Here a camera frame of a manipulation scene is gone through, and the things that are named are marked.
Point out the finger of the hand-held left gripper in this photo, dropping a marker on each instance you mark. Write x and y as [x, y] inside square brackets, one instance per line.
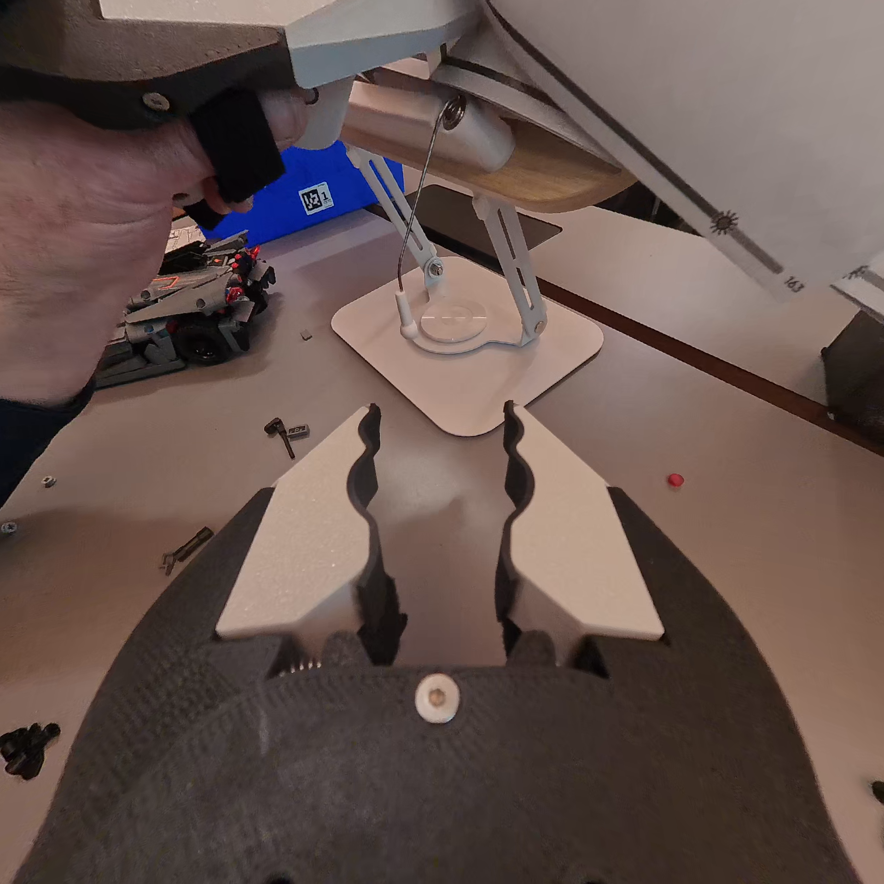
[380, 34]

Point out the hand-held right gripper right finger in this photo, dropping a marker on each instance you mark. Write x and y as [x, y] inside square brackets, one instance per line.
[580, 552]

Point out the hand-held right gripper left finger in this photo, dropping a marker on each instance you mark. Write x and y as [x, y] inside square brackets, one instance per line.
[304, 552]

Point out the grey lego car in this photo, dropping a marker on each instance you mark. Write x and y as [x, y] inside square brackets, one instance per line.
[186, 297]

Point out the person's left forearm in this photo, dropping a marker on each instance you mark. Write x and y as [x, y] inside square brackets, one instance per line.
[27, 435]

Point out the dark grey lego connector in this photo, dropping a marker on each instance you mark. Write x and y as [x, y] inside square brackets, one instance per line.
[186, 549]

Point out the black lego axle piece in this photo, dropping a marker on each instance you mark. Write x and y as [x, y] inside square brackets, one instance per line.
[282, 435]

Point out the scattered black lego pins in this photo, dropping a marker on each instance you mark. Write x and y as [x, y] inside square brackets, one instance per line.
[27, 749]

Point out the person's left hand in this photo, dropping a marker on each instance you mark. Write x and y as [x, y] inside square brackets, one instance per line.
[83, 242]

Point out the blue storage bin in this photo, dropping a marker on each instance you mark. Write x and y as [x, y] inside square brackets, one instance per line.
[359, 193]

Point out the white book stand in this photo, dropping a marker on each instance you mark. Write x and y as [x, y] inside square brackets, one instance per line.
[483, 387]

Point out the open instruction booklet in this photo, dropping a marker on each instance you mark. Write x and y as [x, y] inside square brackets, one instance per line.
[690, 83]

